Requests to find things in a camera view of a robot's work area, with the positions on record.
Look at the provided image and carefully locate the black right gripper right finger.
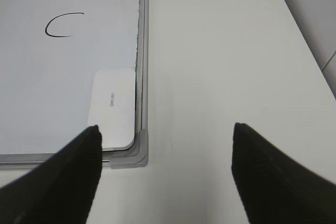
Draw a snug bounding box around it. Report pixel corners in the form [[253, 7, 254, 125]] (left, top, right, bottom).
[[232, 123, 335, 223]]

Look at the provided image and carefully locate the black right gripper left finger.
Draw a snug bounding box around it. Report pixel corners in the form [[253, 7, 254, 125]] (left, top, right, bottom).
[[1, 125, 102, 223]]

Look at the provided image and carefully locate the white rectangular whiteboard eraser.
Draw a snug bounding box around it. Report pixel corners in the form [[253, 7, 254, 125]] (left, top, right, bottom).
[[88, 68, 136, 151]]

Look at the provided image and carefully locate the white whiteboard with aluminium frame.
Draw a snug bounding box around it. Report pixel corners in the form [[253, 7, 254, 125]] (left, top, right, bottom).
[[1, 0, 149, 169]]

